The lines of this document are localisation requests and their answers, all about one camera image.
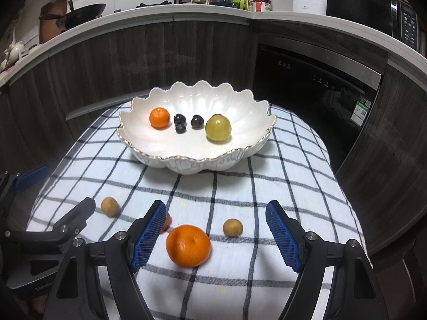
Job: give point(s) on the dark folded cloth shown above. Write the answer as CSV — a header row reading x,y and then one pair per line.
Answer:
x,y
153,5

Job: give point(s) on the black microwave oven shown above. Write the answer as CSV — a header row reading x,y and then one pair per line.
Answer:
x,y
360,10

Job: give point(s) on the small dark grape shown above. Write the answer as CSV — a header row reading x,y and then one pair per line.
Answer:
x,y
180,129

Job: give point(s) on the black wok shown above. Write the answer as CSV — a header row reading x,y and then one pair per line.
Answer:
x,y
83,13

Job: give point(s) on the small orange mandarin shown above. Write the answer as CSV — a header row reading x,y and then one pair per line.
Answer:
x,y
160,118

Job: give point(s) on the white scalloped bowl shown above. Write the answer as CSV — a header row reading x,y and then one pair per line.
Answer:
x,y
186,146

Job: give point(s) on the dark wood cabinet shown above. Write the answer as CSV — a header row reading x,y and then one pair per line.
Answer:
x,y
116,63
393,160

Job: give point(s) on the large orange mandarin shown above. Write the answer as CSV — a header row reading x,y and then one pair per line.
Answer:
x,y
188,245

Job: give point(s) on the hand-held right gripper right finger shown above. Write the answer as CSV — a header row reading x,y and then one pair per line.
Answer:
x,y
280,233

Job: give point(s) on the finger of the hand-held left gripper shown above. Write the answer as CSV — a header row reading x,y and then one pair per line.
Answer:
x,y
78,211
31,176

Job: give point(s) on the white rice cooker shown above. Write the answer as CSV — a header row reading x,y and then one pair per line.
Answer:
x,y
308,6

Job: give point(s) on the green jujube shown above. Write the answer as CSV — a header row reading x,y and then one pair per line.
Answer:
x,y
218,128

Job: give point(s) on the black built-in dishwasher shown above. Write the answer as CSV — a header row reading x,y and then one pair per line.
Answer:
x,y
300,106

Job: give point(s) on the checked white cloth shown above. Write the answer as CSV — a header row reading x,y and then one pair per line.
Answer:
x,y
267,180

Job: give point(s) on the brown cutting board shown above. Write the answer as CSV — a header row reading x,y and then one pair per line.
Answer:
x,y
50,10

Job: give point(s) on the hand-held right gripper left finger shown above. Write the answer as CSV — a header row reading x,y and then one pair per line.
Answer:
x,y
150,233

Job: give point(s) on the brown longan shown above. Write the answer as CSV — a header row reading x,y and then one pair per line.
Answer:
x,y
233,228
110,206

